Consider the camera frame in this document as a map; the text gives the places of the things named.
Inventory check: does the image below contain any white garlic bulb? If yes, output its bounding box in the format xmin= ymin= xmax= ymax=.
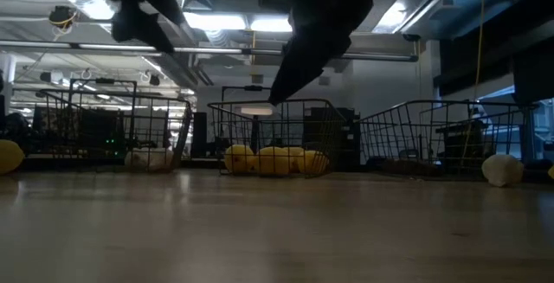
xmin=124 ymin=149 xmax=148 ymax=173
xmin=145 ymin=148 xmax=175 ymax=173
xmin=480 ymin=152 xmax=525 ymax=188

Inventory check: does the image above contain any ceiling light panel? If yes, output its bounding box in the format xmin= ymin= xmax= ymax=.
xmin=184 ymin=11 xmax=293 ymax=34

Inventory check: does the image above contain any black equipment rack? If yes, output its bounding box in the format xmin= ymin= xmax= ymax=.
xmin=302 ymin=106 xmax=362 ymax=172

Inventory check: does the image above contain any grey ceiling pipe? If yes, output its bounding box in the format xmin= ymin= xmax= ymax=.
xmin=0 ymin=39 xmax=420 ymax=62

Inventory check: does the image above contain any black server rack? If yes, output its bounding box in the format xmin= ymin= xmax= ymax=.
xmin=29 ymin=105 xmax=126 ymax=157

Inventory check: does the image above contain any black tower cabinet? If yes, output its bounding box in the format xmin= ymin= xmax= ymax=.
xmin=191 ymin=111 xmax=209 ymax=158

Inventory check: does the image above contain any black yellow cable reel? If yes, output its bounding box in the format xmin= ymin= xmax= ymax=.
xmin=47 ymin=4 xmax=80 ymax=31

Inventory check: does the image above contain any wire mesh basket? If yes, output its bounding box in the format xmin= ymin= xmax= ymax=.
xmin=358 ymin=99 xmax=540 ymax=176
xmin=38 ymin=88 xmax=194 ymax=174
xmin=206 ymin=98 xmax=347 ymax=177

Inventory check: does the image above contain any yellow hanging cable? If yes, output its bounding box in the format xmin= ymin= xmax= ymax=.
xmin=459 ymin=0 xmax=489 ymax=165

